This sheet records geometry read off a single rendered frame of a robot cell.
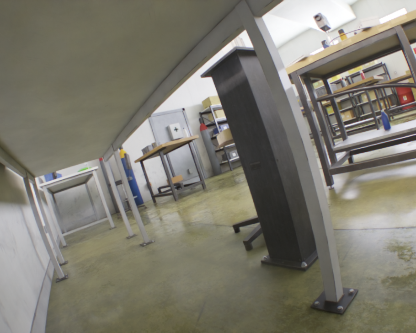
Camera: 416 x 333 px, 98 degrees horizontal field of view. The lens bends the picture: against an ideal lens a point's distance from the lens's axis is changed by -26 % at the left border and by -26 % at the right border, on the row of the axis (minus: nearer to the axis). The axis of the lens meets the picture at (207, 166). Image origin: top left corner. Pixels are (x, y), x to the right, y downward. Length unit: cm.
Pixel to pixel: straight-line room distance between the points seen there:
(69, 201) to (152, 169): 223
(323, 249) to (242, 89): 60
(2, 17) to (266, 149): 84
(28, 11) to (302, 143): 65
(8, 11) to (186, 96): 694
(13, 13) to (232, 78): 74
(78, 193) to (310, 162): 548
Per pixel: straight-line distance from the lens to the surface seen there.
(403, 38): 171
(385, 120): 221
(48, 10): 54
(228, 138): 120
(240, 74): 90
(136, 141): 624
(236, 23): 70
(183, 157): 662
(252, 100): 87
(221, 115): 702
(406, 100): 867
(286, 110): 59
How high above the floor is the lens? 51
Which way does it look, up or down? 2 degrees down
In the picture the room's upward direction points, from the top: 18 degrees counter-clockwise
